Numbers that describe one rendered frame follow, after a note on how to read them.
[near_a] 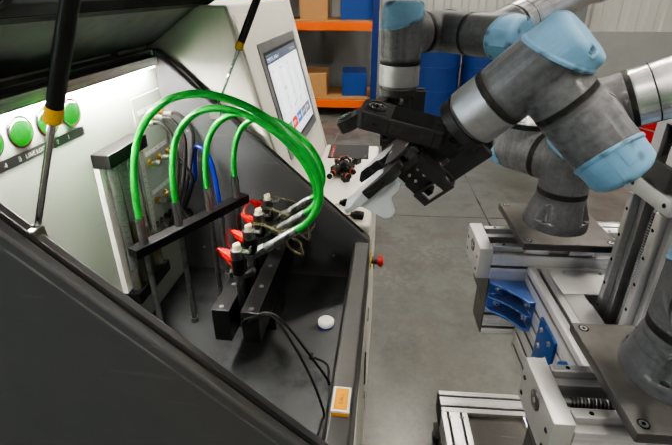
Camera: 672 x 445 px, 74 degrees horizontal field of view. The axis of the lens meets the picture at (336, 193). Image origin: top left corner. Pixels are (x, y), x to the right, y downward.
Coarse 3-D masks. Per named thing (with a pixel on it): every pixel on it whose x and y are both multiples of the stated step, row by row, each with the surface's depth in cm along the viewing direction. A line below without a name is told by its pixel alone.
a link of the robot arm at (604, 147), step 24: (600, 96) 46; (552, 120) 47; (576, 120) 46; (600, 120) 46; (624, 120) 46; (552, 144) 51; (576, 144) 47; (600, 144) 46; (624, 144) 46; (648, 144) 47; (576, 168) 49; (600, 168) 47; (624, 168) 46; (648, 168) 46
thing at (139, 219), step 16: (176, 96) 78; (192, 96) 78; (208, 96) 77; (224, 96) 77; (256, 112) 78; (144, 128) 82; (320, 176) 82; (320, 192) 82; (320, 208) 84; (304, 224) 86
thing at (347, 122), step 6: (384, 96) 87; (348, 114) 88; (354, 114) 87; (342, 120) 88; (348, 120) 87; (354, 120) 87; (342, 126) 87; (348, 126) 87; (354, 126) 87; (342, 132) 88; (348, 132) 89
